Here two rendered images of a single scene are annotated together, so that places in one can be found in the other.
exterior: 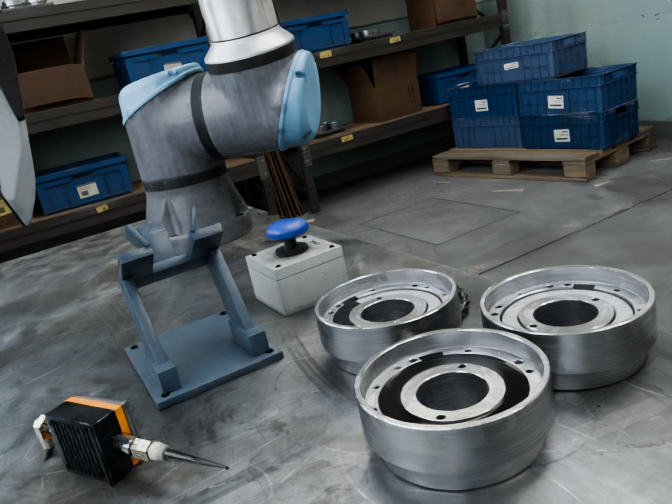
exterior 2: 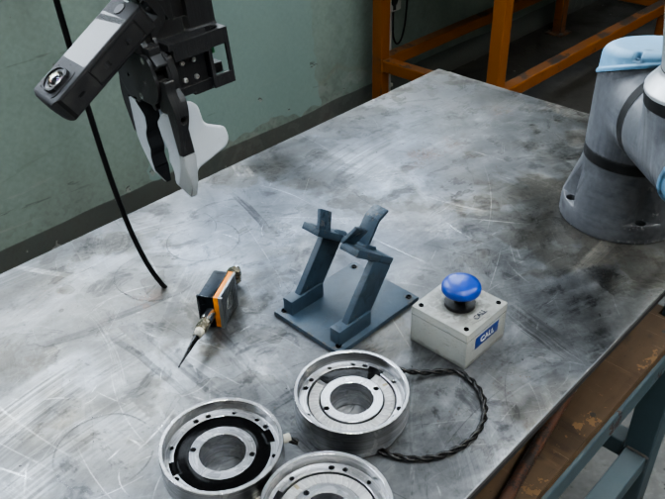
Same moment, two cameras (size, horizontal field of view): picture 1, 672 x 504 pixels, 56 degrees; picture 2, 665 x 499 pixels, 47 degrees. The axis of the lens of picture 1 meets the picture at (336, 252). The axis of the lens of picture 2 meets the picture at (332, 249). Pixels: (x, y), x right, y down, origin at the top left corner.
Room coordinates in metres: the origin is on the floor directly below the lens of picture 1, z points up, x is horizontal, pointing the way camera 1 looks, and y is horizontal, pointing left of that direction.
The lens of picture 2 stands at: (0.26, -0.49, 1.34)
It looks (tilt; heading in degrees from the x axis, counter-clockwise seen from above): 35 degrees down; 71
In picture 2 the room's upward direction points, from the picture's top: 2 degrees counter-clockwise
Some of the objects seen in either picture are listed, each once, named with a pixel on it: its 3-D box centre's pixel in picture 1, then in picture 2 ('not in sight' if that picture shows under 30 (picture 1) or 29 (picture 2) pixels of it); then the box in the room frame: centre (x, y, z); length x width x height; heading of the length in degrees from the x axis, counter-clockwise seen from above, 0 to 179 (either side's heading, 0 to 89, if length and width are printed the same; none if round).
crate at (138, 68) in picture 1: (162, 65); not in sight; (4.07, 0.79, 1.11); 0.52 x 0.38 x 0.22; 116
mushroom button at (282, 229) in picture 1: (291, 246); (459, 300); (0.58, 0.04, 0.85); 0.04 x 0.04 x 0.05
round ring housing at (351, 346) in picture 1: (389, 320); (351, 404); (0.43, -0.03, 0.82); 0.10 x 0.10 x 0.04
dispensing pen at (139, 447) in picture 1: (117, 446); (207, 312); (0.34, 0.15, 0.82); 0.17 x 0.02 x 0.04; 56
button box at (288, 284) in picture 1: (294, 269); (461, 317); (0.58, 0.04, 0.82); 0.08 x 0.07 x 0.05; 26
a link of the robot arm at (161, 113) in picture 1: (174, 120); (647, 95); (0.89, 0.18, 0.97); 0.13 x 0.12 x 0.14; 75
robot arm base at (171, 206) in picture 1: (193, 204); (625, 178); (0.89, 0.18, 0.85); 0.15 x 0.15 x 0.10
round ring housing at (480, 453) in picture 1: (454, 403); (223, 458); (0.31, -0.05, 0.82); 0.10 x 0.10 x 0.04
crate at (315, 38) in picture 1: (303, 37); not in sight; (4.50, -0.09, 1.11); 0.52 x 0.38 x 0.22; 116
